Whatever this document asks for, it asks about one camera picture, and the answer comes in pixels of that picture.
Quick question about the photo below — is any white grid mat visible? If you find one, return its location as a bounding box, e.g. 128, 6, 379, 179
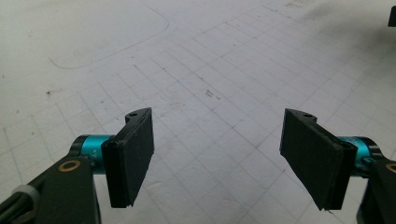
0, 0, 396, 224

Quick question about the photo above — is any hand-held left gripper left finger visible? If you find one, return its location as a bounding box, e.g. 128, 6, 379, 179
101, 106, 156, 209

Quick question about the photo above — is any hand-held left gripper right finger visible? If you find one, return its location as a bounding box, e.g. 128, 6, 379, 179
278, 107, 359, 212

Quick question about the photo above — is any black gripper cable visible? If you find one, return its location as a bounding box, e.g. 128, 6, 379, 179
0, 185, 41, 224

